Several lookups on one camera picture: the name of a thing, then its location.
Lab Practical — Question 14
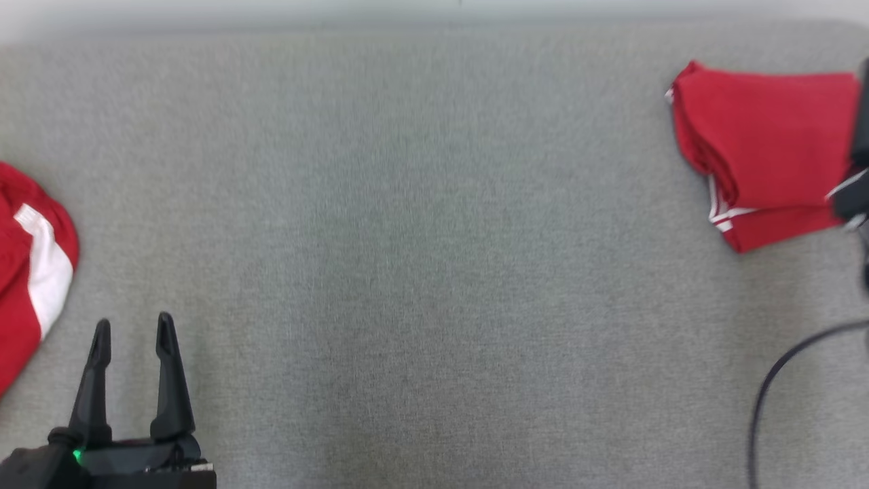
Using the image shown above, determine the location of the red white jersey shirt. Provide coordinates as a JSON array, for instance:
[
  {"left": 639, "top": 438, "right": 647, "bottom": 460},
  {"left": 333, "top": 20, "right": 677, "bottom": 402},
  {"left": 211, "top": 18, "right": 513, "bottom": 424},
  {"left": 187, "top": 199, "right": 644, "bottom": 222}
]
[{"left": 665, "top": 61, "right": 863, "bottom": 253}]

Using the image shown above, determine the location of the red shorts white stripe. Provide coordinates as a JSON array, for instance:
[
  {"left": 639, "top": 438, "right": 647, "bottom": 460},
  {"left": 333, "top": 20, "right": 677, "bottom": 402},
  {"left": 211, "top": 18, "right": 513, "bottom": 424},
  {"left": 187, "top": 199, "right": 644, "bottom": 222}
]
[{"left": 0, "top": 162, "right": 80, "bottom": 398}]

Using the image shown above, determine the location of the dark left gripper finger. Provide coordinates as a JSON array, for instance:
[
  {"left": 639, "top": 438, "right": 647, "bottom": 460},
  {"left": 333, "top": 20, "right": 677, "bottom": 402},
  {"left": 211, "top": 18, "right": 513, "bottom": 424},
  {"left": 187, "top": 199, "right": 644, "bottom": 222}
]
[
  {"left": 151, "top": 312, "right": 196, "bottom": 441},
  {"left": 68, "top": 319, "right": 113, "bottom": 446}
]

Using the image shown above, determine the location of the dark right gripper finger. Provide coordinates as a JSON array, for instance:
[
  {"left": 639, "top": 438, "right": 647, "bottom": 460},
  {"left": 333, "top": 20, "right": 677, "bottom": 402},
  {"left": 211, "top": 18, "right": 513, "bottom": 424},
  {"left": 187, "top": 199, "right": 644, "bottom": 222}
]
[{"left": 852, "top": 58, "right": 869, "bottom": 167}]

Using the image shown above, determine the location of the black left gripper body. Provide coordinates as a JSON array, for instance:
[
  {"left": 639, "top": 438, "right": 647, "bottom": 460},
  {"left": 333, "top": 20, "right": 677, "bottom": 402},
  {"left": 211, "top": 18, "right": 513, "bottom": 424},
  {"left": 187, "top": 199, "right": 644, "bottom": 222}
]
[{"left": 78, "top": 435, "right": 217, "bottom": 489}]

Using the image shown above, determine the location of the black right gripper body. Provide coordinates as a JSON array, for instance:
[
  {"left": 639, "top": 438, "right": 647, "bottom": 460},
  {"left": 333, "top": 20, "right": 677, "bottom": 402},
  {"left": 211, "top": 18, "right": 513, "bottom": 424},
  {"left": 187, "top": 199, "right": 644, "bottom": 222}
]
[{"left": 830, "top": 170, "right": 869, "bottom": 228}]

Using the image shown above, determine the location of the thin black cable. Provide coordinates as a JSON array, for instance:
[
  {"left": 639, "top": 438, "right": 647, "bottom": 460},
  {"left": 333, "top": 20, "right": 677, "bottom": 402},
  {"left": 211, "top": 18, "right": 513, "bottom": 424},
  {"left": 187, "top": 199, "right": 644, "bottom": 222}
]
[{"left": 747, "top": 319, "right": 869, "bottom": 489}]

